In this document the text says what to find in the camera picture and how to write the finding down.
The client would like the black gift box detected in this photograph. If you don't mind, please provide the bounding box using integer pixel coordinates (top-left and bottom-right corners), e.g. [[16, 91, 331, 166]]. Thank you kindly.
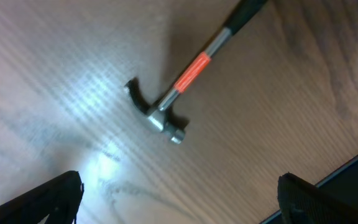
[[262, 155, 358, 224]]

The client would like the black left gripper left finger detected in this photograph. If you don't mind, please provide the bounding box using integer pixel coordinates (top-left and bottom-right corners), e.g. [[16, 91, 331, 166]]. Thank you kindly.
[[0, 170, 84, 224]]

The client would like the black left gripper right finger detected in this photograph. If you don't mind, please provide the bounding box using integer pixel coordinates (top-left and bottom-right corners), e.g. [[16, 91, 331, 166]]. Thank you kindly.
[[278, 173, 358, 224]]

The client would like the small claw hammer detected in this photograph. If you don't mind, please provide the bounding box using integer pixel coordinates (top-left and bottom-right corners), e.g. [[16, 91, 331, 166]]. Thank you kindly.
[[124, 0, 267, 144]]

